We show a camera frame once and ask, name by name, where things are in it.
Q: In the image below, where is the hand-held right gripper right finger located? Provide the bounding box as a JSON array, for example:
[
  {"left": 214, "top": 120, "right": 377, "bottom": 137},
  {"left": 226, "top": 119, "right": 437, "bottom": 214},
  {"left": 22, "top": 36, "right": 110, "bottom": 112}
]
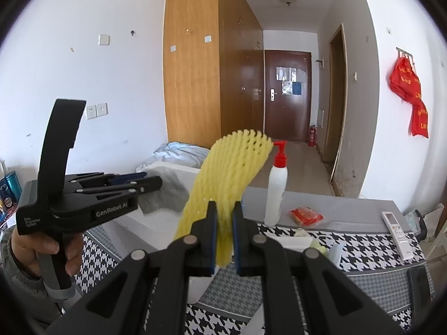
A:
[{"left": 232, "top": 200, "right": 406, "bottom": 335}]

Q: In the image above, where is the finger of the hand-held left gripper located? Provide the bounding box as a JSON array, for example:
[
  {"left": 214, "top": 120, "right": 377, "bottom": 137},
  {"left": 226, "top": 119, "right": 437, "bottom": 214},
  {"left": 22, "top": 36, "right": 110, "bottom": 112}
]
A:
[
  {"left": 70, "top": 176, "right": 163, "bottom": 205},
  {"left": 68, "top": 172, "right": 147, "bottom": 186}
]

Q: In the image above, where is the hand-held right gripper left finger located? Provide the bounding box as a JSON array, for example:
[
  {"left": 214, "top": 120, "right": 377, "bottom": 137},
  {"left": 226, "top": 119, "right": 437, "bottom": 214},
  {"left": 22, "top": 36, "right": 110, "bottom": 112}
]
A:
[{"left": 45, "top": 200, "right": 218, "bottom": 335}]

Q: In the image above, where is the grey cloth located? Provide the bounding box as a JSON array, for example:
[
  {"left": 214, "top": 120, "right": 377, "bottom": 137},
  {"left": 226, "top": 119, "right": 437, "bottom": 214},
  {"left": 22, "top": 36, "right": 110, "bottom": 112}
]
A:
[{"left": 140, "top": 167, "right": 189, "bottom": 214}]

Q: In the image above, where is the white foam board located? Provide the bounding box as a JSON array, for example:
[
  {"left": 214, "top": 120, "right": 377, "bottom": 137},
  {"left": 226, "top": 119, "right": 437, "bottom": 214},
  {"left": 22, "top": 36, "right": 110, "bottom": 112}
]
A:
[{"left": 113, "top": 162, "right": 245, "bottom": 304}]

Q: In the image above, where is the white tissue sheet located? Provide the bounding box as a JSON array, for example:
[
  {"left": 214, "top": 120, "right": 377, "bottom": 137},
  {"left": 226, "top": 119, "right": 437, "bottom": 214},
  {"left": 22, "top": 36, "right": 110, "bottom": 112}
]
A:
[{"left": 279, "top": 237, "right": 313, "bottom": 250}]

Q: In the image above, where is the yellow foam net sleeve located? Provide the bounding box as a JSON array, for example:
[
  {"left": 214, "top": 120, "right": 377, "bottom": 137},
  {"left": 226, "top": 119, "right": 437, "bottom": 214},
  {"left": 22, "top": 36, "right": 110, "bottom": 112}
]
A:
[{"left": 173, "top": 129, "right": 274, "bottom": 266}]

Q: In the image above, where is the person's left hand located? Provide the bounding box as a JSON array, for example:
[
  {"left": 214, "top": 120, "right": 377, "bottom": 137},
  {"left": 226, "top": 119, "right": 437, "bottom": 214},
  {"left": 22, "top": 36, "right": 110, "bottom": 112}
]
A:
[{"left": 10, "top": 232, "right": 84, "bottom": 278}]

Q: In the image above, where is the blue can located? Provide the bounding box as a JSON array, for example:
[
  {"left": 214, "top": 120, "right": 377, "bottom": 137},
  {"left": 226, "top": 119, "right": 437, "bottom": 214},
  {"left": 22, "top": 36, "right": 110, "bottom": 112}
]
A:
[{"left": 5, "top": 171, "right": 22, "bottom": 205}]

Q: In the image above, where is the light blue bedding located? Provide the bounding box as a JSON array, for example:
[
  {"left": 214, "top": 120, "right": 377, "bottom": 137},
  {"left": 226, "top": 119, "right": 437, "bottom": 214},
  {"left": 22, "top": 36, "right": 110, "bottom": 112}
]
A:
[{"left": 136, "top": 142, "right": 212, "bottom": 171}]

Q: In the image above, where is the white pump bottle red cap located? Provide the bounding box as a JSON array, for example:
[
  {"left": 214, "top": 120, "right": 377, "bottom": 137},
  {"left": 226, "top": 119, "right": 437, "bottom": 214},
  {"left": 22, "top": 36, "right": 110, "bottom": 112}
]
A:
[{"left": 264, "top": 140, "right": 289, "bottom": 227}]

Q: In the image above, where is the red snack packet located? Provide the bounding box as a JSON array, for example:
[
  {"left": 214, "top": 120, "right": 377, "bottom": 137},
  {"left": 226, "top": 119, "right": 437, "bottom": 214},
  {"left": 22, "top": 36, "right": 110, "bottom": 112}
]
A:
[{"left": 289, "top": 207, "right": 324, "bottom": 227}]

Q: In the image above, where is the green plastic bag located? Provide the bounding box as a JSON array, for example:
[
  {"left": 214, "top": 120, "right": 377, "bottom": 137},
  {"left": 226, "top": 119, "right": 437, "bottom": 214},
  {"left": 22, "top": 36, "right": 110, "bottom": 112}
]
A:
[{"left": 293, "top": 228, "right": 331, "bottom": 257}]

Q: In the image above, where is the wooden wardrobe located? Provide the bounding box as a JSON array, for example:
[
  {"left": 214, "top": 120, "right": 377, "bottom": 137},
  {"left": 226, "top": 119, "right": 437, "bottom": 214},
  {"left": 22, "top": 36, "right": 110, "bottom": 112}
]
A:
[{"left": 162, "top": 0, "right": 264, "bottom": 145}]

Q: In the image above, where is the houndstooth tablecloth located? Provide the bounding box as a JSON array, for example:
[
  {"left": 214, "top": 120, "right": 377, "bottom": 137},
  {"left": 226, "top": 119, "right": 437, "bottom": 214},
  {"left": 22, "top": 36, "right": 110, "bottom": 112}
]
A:
[{"left": 75, "top": 221, "right": 437, "bottom": 335}]

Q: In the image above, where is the brown door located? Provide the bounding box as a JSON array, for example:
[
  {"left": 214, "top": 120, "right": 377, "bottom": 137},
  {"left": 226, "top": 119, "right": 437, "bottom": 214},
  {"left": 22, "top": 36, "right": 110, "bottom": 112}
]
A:
[{"left": 263, "top": 49, "right": 312, "bottom": 142}]

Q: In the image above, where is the white remote control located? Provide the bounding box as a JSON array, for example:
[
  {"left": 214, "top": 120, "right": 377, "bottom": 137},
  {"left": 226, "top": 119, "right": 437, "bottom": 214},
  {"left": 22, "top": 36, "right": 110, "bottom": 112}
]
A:
[{"left": 381, "top": 211, "right": 414, "bottom": 261}]

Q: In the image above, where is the red plastic bag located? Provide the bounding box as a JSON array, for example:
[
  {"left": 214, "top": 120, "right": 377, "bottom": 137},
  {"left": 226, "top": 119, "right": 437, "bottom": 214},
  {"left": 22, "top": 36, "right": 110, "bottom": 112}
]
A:
[
  {"left": 389, "top": 56, "right": 423, "bottom": 103},
  {"left": 409, "top": 98, "right": 429, "bottom": 138}
]

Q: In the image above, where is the wooden door frame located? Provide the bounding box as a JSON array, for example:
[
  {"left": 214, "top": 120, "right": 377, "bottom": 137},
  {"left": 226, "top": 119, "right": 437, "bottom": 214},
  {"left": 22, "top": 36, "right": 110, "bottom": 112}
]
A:
[{"left": 323, "top": 24, "right": 349, "bottom": 185}]

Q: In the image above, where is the wall hook rack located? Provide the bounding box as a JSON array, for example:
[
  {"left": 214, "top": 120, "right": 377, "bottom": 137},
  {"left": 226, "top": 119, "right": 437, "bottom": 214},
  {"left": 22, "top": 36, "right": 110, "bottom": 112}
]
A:
[{"left": 396, "top": 46, "right": 414, "bottom": 64}]

